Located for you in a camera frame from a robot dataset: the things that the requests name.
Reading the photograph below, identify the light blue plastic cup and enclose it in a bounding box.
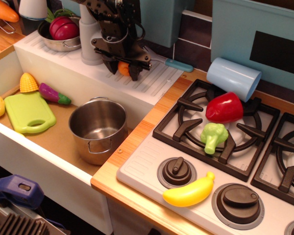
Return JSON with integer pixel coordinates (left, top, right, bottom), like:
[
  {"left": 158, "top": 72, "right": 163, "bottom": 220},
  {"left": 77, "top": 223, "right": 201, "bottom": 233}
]
[{"left": 207, "top": 58, "right": 262, "bottom": 102}]

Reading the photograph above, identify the white cup upside down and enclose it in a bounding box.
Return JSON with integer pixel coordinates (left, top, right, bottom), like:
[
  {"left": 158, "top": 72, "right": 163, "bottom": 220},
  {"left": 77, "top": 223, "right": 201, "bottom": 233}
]
[{"left": 19, "top": 0, "right": 48, "bottom": 21}]

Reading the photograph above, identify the small steel bowl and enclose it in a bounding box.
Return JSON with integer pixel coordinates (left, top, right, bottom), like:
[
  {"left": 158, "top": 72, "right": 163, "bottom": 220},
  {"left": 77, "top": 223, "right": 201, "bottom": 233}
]
[{"left": 38, "top": 17, "right": 81, "bottom": 52}]

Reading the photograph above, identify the grey white toy faucet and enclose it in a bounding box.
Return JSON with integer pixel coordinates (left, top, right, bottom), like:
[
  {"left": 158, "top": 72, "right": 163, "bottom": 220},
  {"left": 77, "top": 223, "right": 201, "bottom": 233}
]
[{"left": 79, "top": 4, "right": 103, "bottom": 66}]

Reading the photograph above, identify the green toy broccoli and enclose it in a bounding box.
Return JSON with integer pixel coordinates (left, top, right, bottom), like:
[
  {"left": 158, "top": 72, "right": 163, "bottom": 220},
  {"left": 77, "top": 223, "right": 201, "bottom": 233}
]
[{"left": 200, "top": 123, "right": 229, "bottom": 155}]

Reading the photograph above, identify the large brown stove knob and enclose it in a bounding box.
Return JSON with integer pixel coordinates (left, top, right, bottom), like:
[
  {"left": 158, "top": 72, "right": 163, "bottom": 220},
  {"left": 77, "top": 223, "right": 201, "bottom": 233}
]
[{"left": 211, "top": 184, "right": 265, "bottom": 230}]

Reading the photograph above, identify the large orange toy carrot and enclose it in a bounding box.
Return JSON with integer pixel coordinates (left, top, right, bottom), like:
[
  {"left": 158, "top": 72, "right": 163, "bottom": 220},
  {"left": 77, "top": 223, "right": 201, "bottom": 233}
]
[{"left": 0, "top": 0, "right": 19, "bottom": 23}]

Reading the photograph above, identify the yellow toy banana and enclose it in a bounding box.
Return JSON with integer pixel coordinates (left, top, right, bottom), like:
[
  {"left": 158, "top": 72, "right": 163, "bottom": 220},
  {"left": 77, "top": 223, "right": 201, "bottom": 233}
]
[{"left": 162, "top": 171, "right": 215, "bottom": 207}]

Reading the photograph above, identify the blue clamp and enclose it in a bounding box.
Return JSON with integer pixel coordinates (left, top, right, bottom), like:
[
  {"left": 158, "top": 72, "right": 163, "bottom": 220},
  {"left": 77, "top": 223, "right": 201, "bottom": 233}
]
[{"left": 0, "top": 174, "right": 45, "bottom": 209}]

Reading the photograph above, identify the purple toy eggplant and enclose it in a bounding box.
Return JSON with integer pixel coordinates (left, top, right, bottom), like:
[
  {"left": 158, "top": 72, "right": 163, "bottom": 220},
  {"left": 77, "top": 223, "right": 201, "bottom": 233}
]
[{"left": 39, "top": 83, "right": 71, "bottom": 105}]

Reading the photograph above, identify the small brown stove knob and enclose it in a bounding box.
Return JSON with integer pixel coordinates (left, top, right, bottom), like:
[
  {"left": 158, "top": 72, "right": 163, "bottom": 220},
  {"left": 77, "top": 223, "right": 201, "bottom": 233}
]
[{"left": 157, "top": 157, "right": 197, "bottom": 189}]

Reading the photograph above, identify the green toy cutting board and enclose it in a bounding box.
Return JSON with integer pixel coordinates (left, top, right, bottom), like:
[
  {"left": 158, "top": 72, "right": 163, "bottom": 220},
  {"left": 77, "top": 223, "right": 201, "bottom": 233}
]
[{"left": 4, "top": 91, "right": 56, "bottom": 134}]

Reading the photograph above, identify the white fork blue handle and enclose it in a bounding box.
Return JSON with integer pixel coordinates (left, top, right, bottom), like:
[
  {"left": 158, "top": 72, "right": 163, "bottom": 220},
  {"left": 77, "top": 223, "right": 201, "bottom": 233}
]
[{"left": 151, "top": 57, "right": 194, "bottom": 72}]

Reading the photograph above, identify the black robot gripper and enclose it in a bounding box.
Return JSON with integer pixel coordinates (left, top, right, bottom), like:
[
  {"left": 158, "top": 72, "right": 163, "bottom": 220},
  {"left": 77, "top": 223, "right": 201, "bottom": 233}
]
[{"left": 92, "top": 17, "right": 151, "bottom": 81}]

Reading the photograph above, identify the red toy bell pepper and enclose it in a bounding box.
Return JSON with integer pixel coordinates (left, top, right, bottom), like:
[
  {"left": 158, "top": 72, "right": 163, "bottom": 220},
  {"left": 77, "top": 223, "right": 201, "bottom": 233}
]
[{"left": 205, "top": 92, "right": 244, "bottom": 123}]

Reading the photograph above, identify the stainless steel pot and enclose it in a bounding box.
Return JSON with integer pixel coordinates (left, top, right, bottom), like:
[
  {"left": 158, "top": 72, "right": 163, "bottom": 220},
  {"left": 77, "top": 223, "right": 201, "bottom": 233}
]
[{"left": 69, "top": 96, "right": 128, "bottom": 165}]

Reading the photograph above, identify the black burner grate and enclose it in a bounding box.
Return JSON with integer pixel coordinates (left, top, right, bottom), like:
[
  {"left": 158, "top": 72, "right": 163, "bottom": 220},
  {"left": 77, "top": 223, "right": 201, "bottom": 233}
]
[
  {"left": 251, "top": 113, "right": 294, "bottom": 205},
  {"left": 152, "top": 79, "right": 280, "bottom": 182}
]

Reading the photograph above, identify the red toy radish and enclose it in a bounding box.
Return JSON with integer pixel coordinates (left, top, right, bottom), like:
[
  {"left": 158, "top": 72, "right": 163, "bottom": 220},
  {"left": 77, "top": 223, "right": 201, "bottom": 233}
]
[{"left": 49, "top": 16, "right": 80, "bottom": 40}]

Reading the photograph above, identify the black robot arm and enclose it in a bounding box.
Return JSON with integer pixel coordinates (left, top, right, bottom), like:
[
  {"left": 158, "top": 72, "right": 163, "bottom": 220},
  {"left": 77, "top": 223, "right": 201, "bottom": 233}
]
[{"left": 76, "top": 0, "right": 151, "bottom": 81}]

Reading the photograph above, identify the right black burner grate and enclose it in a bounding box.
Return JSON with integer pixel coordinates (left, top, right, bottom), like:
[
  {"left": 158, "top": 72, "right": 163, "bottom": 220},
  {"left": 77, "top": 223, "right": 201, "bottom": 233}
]
[{"left": 251, "top": 113, "right": 294, "bottom": 205}]

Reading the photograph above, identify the small orange toy carrot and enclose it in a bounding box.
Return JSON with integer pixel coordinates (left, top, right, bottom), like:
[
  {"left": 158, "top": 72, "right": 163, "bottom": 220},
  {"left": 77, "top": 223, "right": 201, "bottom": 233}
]
[{"left": 118, "top": 61, "right": 130, "bottom": 76}]

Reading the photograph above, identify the yellow toy corn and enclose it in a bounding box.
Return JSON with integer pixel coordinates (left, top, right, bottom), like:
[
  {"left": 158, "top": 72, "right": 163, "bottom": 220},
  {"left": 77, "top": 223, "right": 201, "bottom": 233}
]
[{"left": 20, "top": 72, "right": 39, "bottom": 93}]

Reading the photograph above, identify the left black burner grate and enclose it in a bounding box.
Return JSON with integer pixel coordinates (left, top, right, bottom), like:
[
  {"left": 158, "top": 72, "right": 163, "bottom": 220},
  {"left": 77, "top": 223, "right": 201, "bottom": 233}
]
[{"left": 152, "top": 79, "right": 280, "bottom": 182}]

